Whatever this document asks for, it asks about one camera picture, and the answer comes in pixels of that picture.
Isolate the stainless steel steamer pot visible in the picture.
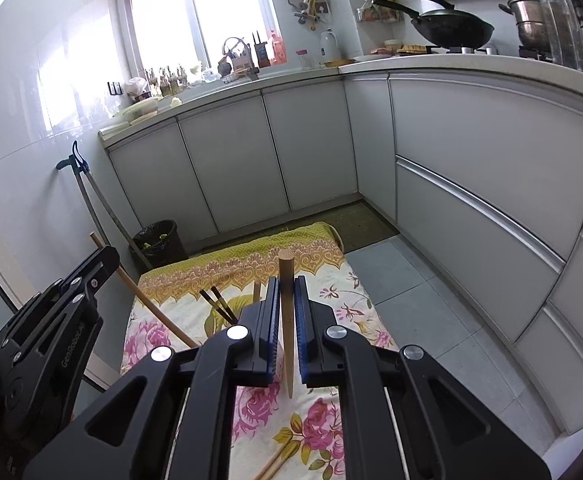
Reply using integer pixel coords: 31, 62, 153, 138
500, 0, 551, 52

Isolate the black trash bin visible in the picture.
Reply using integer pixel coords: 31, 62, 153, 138
129, 220, 188, 271

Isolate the black wok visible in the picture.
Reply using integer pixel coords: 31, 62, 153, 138
373, 0, 494, 50

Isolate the black chopstick gold band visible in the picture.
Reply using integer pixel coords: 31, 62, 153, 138
200, 289, 235, 325

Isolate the floral tablecloth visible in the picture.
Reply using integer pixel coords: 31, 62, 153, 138
138, 221, 398, 479

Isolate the white kettle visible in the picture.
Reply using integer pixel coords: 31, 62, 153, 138
320, 29, 341, 64

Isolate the mop with blue clip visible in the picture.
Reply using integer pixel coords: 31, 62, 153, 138
55, 140, 153, 270

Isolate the wooden chopstick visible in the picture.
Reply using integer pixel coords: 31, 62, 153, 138
90, 231, 201, 349
252, 278, 261, 302
254, 438, 298, 480
261, 440, 301, 480
278, 248, 295, 398

